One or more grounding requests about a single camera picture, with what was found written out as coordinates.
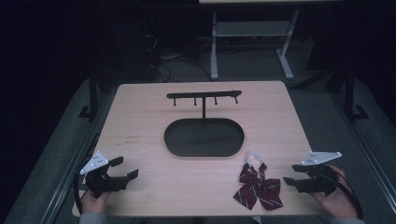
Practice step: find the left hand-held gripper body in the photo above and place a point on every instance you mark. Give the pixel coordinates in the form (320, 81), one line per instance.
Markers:
(100, 181)

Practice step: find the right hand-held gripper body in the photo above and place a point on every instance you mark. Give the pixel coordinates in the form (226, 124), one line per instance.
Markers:
(319, 180)

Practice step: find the dark red striped bow tie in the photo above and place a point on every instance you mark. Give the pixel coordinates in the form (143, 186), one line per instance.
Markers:
(258, 186)

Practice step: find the black hook rack with tray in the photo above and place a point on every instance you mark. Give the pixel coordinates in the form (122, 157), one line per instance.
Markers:
(204, 137)

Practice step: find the person's left hand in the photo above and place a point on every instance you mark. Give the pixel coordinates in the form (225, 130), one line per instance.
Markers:
(94, 202)

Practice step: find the person's right hand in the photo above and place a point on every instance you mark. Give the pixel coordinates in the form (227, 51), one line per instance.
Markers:
(338, 202)

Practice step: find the black metal stand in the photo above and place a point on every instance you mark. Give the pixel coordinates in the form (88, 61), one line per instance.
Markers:
(92, 93)
(350, 93)

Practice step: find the aluminium frame rail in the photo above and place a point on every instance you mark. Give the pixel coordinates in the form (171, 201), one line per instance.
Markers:
(67, 177)
(370, 155)

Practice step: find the white metal table frame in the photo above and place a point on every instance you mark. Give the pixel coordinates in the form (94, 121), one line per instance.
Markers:
(218, 29)

